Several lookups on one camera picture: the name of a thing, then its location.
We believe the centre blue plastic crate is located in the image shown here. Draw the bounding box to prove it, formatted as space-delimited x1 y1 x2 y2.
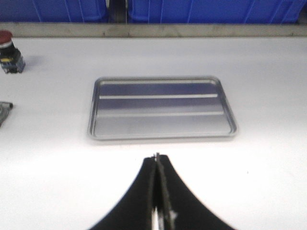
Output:
0 0 108 23

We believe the red emergency stop button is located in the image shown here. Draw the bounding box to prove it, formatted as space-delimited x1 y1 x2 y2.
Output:
0 30 25 74

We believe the blue plastic crate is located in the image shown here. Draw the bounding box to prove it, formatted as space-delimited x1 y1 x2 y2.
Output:
0 0 108 23
128 0 307 24

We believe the grey metal clamp block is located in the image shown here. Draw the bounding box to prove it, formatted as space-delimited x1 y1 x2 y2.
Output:
0 102 13 126

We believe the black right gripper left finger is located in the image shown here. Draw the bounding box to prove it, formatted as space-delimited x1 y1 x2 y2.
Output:
91 157 156 230

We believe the silver metal tray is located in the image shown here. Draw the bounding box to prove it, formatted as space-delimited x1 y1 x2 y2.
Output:
88 76 237 141

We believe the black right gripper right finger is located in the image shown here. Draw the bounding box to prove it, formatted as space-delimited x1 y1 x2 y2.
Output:
156 154 233 230

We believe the right blue plastic crate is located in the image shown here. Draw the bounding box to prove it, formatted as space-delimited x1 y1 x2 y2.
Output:
128 0 307 24

